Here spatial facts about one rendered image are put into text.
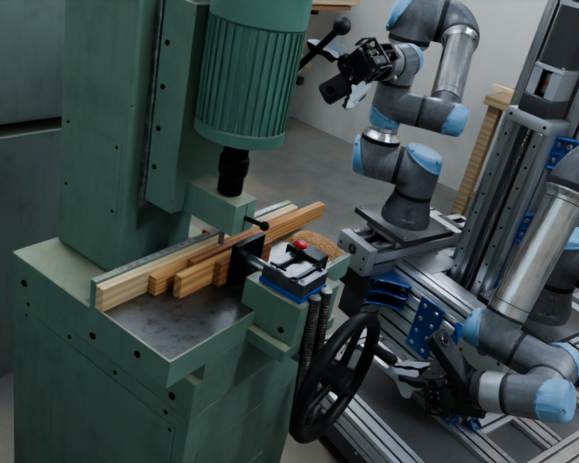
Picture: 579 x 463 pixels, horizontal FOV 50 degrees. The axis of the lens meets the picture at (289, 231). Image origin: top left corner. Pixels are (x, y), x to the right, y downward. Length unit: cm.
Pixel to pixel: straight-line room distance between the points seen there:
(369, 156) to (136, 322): 96
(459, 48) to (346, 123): 348
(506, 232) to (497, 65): 279
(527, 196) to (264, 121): 88
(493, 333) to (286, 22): 69
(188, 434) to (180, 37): 75
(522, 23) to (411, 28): 273
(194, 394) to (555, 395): 63
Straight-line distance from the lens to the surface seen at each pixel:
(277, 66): 112
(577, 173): 127
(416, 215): 191
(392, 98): 148
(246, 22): 109
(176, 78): 123
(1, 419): 227
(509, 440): 229
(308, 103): 531
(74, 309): 141
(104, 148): 135
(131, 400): 137
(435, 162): 187
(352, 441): 211
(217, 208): 126
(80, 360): 146
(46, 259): 151
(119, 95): 129
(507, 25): 451
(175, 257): 126
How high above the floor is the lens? 161
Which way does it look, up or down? 27 degrees down
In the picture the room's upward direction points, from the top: 13 degrees clockwise
